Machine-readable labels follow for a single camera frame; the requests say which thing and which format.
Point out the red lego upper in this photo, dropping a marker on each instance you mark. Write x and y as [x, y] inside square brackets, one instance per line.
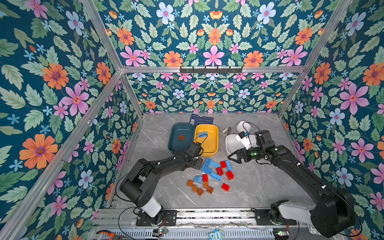
[223, 164]

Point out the red lego middle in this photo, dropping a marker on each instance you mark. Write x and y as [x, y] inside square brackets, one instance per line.
[219, 171]

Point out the yellow plastic bin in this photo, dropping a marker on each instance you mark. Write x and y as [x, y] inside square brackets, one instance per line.
[210, 143]

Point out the white plastic bin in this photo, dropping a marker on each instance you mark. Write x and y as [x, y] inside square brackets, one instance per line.
[232, 144]

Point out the blue long lego upper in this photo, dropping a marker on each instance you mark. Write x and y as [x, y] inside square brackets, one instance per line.
[207, 163]

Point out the white round device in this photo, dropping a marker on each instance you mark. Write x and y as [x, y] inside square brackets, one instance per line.
[243, 126]

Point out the red lego right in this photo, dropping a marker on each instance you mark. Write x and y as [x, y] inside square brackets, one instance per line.
[230, 175]

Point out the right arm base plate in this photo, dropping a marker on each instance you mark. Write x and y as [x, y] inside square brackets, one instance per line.
[263, 218]

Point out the blue toy figure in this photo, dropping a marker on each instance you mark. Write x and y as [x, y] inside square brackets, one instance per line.
[216, 235]

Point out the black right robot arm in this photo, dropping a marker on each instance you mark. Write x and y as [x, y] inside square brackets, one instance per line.
[333, 210]

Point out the dark blue card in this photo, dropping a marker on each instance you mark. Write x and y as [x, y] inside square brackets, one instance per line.
[196, 120]

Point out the red lego small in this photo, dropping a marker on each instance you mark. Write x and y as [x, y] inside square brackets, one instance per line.
[205, 178]

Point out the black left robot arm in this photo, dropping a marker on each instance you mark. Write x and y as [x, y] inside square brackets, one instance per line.
[140, 183]

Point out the light blue lego lower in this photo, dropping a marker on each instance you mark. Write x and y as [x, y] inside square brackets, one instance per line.
[216, 177]

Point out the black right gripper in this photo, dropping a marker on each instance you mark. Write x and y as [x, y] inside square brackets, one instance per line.
[244, 154]

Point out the metal hook rail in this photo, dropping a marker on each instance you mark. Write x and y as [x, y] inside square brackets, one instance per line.
[211, 70]

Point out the light blue lego right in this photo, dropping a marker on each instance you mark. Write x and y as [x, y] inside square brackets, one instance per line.
[215, 165]

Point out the teal plastic bin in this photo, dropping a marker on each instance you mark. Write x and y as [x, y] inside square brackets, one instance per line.
[186, 129]

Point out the red lego bottom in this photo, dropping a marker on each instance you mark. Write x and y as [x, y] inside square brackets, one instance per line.
[225, 187]

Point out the small grey clip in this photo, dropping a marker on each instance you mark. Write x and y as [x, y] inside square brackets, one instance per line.
[227, 130]

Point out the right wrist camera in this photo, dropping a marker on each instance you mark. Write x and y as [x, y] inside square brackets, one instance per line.
[243, 138]

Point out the light blue square lego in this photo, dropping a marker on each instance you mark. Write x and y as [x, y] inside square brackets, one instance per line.
[198, 179]

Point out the blue lego long lower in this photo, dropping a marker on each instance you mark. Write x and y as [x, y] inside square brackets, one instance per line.
[206, 170]

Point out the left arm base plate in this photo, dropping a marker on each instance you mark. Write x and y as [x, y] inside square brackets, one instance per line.
[163, 218]

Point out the blue lego right upright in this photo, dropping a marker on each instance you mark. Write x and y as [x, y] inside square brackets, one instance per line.
[229, 165]

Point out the light blue long lego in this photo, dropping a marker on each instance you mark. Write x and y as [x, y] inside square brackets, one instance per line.
[202, 135]

